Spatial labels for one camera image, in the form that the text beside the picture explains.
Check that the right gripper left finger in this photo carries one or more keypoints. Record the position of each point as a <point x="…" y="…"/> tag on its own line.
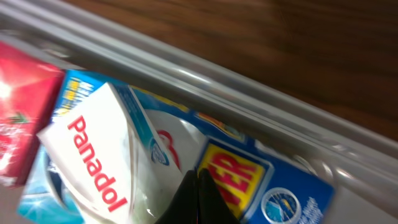
<point x="183" y="208"/>

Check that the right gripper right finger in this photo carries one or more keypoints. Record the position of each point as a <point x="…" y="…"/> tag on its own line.
<point x="211" y="205"/>

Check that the blue Kool Fever box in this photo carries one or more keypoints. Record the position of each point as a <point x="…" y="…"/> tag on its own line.
<point x="256" y="186"/>

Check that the white Panadol box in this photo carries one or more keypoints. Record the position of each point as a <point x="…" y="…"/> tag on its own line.
<point x="111" y="159"/>

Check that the clear plastic container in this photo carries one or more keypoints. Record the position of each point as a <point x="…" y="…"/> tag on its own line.
<point x="361" y="164"/>

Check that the red Panadol box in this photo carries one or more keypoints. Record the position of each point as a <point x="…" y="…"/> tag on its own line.
<point x="29" y="89"/>

